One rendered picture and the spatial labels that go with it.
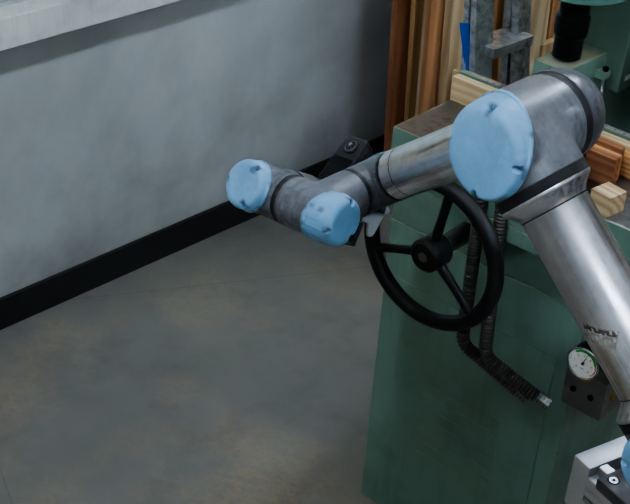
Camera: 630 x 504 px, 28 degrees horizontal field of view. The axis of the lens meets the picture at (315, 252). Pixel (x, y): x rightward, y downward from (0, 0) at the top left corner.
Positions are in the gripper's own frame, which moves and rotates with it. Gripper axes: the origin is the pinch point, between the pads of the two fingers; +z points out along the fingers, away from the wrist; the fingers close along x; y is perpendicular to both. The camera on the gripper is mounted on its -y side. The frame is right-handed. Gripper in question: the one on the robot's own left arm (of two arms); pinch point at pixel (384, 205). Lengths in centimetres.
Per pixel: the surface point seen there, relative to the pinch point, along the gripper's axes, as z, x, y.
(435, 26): 125, -93, -42
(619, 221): 23.5, 29.0, -10.9
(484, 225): 5.0, 16.2, -2.9
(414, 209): 27.0, -12.0, 0.8
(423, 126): 23.4, -14.3, -14.3
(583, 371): 29.4, 30.4, 15.2
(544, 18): 166, -84, -57
